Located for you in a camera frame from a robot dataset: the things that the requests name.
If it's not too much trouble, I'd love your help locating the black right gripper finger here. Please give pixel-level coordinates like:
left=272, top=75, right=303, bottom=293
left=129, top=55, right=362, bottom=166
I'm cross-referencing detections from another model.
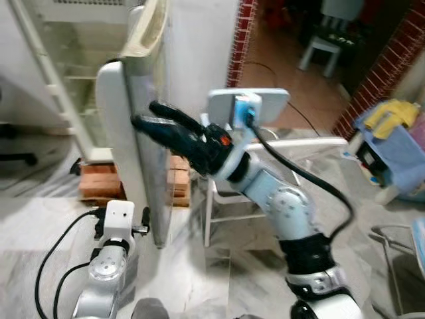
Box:
left=149, top=100, right=205, bottom=134
left=131, top=114, right=197, bottom=170

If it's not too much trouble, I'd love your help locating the white fridge cabinet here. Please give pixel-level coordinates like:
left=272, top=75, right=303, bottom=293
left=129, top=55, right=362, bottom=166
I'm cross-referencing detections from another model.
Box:
left=7, top=0, right=150, bottom=163

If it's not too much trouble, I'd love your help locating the white plastic chair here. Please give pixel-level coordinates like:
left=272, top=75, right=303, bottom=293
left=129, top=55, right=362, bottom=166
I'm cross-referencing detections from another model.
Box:
left=203, top=88, right=313, bottom=248

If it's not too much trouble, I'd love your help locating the grey robot left leg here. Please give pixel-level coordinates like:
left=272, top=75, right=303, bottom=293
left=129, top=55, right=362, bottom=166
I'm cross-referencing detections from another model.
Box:
left=131, top=298, right=171, bottom=319

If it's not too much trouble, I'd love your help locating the white oval table top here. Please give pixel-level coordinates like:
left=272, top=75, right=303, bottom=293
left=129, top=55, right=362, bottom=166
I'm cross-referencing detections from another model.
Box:
left=256, top=136, right=351, bottom=160

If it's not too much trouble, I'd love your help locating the colourful patterned board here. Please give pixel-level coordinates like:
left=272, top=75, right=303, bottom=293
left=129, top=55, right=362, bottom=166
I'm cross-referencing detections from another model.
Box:
left=412, top=218, right=425, bottom=270

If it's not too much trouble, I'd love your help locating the blue cloth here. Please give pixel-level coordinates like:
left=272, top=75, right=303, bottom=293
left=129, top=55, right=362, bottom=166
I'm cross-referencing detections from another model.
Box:
left=351, top=100, right=425, bottom=200

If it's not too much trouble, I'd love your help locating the yellow cloth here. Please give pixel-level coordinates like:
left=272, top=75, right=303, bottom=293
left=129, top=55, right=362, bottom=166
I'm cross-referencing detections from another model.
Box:
left=364, top=100, right=420, bottom=140

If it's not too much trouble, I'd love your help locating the white stool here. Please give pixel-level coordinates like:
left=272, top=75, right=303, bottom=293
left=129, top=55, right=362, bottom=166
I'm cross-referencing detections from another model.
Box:
left=297, top=35, right=346, bottom=78

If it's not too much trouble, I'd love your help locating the black box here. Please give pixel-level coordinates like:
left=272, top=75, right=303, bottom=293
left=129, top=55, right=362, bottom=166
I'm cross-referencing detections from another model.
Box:
left=357, top=143, right=394, bottom=188

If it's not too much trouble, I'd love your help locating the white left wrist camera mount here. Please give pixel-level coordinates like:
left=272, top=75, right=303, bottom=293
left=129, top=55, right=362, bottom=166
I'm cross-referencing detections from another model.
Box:
left=103, top=199, right=135, bottom=241

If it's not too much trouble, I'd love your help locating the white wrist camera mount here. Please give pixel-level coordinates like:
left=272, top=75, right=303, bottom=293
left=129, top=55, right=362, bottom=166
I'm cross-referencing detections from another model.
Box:
left=103, top=199, right=135, bottom=241
left=211, top=93, right=265, bottom=185

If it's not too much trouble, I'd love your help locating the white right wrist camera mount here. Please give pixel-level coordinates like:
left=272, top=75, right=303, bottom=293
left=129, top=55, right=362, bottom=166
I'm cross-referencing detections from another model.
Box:
left=211, top=93, right=265, bottom=185

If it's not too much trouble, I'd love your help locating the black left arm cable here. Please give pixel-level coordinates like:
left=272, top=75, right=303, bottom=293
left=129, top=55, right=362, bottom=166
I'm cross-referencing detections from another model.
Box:
left=35, top=207, right=104, bottom=319
left=53, top=263, right=90, bottom=319

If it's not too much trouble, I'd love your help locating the grey metal frame stand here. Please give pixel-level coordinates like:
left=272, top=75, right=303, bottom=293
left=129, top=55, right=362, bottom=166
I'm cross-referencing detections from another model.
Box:
left=369, top=223, right=425, bottom=316

